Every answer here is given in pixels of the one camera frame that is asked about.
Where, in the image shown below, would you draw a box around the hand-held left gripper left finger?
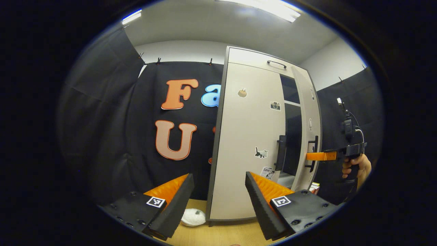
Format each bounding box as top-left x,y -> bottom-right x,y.
97,173 -> 194,241

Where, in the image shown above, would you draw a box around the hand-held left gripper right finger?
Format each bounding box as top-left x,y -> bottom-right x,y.
245,171 -> 342,241

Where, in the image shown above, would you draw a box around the black door handle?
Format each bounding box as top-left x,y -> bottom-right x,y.
305,136 -> 319,173
275,135 -> 286,171

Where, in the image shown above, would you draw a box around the grey cabinet door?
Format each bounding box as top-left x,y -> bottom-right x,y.
209,63 -> 286,220
291,67 -> 322,192

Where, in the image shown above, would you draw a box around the grey double-door shoe cabinet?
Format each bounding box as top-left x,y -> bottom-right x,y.
206,46 -> 322,227

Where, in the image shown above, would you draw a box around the white cabinet bottom board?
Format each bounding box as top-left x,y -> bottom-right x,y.
277,172 -> 297,188

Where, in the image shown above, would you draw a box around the grey cabinet flap panel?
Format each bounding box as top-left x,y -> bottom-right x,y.
228,48 -> 298,78

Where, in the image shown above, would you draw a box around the white crumpled bag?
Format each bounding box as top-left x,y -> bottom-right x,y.
181,208 -> 206,227

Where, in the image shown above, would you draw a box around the black backdrop cloth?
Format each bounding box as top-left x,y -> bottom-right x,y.
316,67 -> 384,205
126,61 -> 224,202
58,29 -> 145,205

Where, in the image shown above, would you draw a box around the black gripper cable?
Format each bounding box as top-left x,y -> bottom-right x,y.
350,111 -> 365,145

